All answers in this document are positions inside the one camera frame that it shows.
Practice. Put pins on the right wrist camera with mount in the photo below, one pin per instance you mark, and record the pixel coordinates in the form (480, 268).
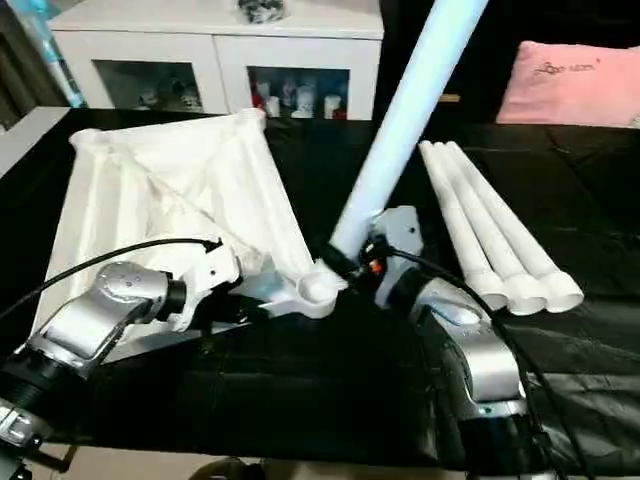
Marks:
(400, 235)

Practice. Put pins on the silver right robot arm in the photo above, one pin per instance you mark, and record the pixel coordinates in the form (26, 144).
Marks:
(470, 350)

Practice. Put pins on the black work mat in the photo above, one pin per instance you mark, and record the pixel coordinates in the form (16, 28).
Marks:
(300, 400)

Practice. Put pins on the grey curtain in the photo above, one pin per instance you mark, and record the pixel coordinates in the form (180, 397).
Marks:
(25, 60)

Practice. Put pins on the white plastic table top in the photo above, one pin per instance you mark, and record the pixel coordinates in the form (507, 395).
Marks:
(180, 190)

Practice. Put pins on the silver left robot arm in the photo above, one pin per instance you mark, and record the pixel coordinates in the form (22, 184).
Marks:
(100, 310)

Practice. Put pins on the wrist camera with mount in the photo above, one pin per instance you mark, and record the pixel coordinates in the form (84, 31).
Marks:
(400, 235)
(210, 270)

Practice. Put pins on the white cabinet with glass doors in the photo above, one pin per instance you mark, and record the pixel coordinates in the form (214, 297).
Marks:
(225, 60)

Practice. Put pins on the pink pillow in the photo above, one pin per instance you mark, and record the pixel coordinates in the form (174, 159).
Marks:
(560, 85)

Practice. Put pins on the white plastic table leg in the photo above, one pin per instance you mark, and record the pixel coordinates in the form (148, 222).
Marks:
(479, 215)
(505, 215)
(455, 215)
(400, 130)

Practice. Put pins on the black furniture with yellow label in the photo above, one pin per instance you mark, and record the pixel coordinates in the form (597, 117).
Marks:
(390, 60)

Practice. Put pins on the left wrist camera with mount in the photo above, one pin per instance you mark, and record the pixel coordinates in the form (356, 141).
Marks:
(210, 270)

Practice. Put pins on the dark ornament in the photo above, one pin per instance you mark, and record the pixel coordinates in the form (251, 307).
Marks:
(262, 9)

